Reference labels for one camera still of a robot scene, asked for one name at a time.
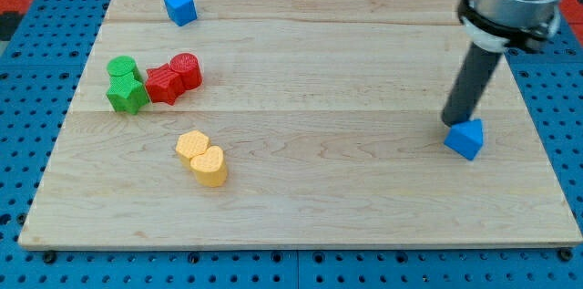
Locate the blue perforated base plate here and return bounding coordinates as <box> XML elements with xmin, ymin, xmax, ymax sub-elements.
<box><xmin>1</xmin><ymin>0</ymin><xmax>582</xmax><ymax>288</ymax></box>

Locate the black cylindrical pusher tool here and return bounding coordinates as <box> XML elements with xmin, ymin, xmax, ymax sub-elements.
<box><xmin>441</xmin><ymin>43</ymin><xmax>502</xmax><ymax>127</ymax></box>

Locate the yellow heart block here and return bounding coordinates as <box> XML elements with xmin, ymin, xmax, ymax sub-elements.
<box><xmin>189</xmin><ymin>146</ymin><xmax>228</xmax><ymax>188</ymax></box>

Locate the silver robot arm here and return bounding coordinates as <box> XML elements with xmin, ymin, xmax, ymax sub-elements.
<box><xmin>457</xmin><ymin>0</ymin><xmax>561</xmax><ymax>53</ymax></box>

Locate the yellow hexagon block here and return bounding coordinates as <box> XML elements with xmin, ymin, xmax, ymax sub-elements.
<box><xmin>175</xmin><ymin>130</ymin><xmax>210</xmax><ymax>169</ymax></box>

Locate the blue cube block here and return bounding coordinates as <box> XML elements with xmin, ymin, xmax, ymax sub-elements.
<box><xmin>163</xmin><ymin>0</ymin><xmax>198</xmax><ymax>26</ymax></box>

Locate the wooden board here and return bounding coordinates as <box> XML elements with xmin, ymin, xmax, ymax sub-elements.
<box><xmin>19</xmin><ymin>0</ymin><xmax>582</xmax><ymax>251</ymax></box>

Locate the red cylinder block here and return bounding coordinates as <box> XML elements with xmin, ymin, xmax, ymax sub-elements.
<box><xmin>169</xmin><ymin>53</ymin><xmax>202</xmax><ymax>90</ymax></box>

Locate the red star block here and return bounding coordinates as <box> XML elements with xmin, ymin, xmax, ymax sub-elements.
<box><xmin>145</xmin><ymin>64</ymin><xmax>186</xmax><ymax>105</ymax></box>

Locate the green star block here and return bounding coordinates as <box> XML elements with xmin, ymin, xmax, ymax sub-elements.
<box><xmin>106</xmin><ymin>73</ymin><xmax>149</xmax><ymax>115</ymax></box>

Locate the green cylinder block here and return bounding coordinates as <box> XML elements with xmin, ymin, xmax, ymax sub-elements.
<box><xmin>106</xmin><ymin>56</ymin><xmax>143</xmax><ymax>82</ymax></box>

